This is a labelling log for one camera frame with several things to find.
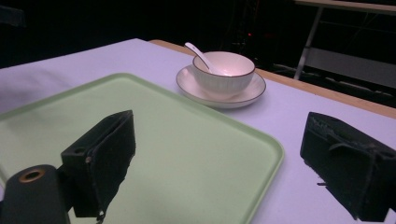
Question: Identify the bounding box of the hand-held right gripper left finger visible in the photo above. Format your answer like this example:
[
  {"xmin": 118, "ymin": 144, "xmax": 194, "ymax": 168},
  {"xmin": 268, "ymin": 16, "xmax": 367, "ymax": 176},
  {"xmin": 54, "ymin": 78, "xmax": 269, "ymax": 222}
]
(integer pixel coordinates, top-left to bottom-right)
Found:
[{"xmin": 60, "ymin": 109, "xmax": 137, "ymax": 222}]

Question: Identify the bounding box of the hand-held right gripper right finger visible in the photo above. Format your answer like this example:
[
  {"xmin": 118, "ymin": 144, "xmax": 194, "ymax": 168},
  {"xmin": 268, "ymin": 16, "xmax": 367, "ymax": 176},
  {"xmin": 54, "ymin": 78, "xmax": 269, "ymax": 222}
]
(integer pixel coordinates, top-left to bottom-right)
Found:
[{"xmin": 299, "ymin": 111, "xmax": 396, "ymax": 223}]

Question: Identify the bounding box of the white saucer plate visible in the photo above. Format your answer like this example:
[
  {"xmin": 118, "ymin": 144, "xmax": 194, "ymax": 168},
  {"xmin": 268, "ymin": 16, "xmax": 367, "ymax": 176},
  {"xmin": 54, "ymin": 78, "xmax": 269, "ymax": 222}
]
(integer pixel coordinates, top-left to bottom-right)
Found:
[{"xmin": 176, "ymin": 64, "xmax": 267, "ymax": 109}]

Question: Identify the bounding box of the white ceramic spoon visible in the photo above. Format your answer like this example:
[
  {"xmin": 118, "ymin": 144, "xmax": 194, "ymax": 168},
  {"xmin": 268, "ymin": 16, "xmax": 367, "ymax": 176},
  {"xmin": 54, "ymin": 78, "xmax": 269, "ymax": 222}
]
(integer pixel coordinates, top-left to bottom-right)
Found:
[{"xmin": 184, "ymin": 42, "xmax": 222, "ymax": 77}]

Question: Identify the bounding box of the white ribbed bowl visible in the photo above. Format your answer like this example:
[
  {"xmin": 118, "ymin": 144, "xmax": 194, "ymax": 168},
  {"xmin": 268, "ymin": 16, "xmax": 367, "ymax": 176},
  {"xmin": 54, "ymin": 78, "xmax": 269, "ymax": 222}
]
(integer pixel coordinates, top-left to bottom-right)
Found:
[{"xmin": 191, "ymin": 50, "xmax": 256, "ymax": 96}]

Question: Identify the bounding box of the light green plastic tray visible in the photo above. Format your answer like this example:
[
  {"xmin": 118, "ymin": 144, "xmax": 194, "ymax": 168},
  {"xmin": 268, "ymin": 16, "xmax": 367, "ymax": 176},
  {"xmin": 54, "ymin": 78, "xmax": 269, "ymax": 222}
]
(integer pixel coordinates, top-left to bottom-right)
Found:
[{"xmin": 0, "ymin": 72, "xmax": 285, "ymax": 224}]

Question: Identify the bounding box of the metal-legged table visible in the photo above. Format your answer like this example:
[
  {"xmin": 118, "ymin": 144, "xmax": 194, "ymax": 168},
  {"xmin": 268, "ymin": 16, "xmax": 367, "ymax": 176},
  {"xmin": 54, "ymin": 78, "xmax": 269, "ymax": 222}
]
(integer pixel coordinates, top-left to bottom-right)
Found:
[{"xmin": 292, "ymin": 0, "xmax": 396, "ymax": 91}]

